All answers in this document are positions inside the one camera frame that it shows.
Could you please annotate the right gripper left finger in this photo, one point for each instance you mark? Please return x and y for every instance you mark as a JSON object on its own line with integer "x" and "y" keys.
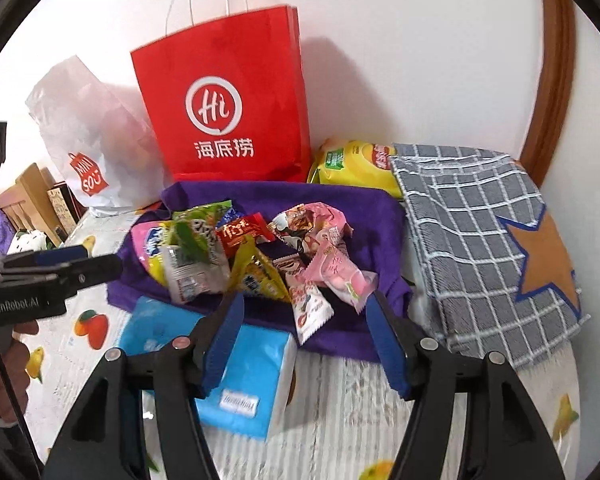
{"x": 103, "y": 434}

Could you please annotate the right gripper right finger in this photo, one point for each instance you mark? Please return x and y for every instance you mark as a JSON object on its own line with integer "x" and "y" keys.
{"x": 503, "y": 435}

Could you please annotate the white clear snack packet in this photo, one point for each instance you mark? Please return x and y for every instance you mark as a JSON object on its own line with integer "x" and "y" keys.
{"x": 187, "y": 279}

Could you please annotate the blue tissue pack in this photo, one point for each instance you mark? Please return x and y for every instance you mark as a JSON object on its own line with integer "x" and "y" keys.
{"x": 253, "y": 393}

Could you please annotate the blue snack packet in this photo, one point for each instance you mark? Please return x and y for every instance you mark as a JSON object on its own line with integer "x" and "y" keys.
{"x": 230, "y": 215}

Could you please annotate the yellow triangular snack packet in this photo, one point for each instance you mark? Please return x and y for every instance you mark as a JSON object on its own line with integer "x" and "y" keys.
{"x": 254, "y": 274}

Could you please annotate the red snack packet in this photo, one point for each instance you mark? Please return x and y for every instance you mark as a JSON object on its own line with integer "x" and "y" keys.
{"x": 233, "y": 233}

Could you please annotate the Lotso bear candy packet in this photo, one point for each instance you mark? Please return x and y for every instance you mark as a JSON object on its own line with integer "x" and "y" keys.
{"x": 311, "y": 309}

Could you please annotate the pink peach cake packet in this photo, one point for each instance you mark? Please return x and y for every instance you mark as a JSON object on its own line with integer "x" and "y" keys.
{"x": 332, "y": 268}

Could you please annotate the pink wrapper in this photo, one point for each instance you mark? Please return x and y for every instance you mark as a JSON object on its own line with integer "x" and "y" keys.
{"x": 306, "y": 226}

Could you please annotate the pink yellow snack bag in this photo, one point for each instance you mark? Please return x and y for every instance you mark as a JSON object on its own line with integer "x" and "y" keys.
{"x": 147, "y": 239}

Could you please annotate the green snack packet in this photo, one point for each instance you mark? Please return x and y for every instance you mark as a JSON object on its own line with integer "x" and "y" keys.
{"x": 194, "y": 231}

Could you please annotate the person's left hand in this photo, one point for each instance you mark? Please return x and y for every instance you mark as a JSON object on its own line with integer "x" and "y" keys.
{"x": 15, "y": 359}

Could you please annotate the white floral pillow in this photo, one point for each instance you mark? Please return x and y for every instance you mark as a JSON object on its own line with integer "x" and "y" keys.
{"x": 28, "y": 241}

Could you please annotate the wooden bed headboard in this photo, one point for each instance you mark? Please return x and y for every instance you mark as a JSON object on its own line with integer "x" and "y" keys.
{"x": 27, "y": 205}

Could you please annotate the brown patterned book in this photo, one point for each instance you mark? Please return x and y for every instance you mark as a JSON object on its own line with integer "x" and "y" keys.
{"x": 68, "y": 209}

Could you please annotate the white Miniso plastic bag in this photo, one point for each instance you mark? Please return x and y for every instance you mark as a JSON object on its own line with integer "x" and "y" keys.
{"x": 108, "y": 155}

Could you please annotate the grey checked folded blanket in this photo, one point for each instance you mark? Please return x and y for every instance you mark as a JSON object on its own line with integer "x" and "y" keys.
{"x": 490, "y": 270}

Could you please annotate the purple towel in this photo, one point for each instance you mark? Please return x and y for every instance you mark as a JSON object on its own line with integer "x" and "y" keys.
{"x": 372, "y": 225}

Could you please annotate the red Haidilao paper bag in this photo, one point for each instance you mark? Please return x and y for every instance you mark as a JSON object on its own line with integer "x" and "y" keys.
{"x": 227, "y": 99}

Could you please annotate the yellow chips bag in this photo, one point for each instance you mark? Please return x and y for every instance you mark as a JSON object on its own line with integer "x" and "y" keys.
{"x": 355, "y": 163}

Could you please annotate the brown wooden door frame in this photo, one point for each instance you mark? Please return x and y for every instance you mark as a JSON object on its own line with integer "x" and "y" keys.
{"x": 554, "y": 88}

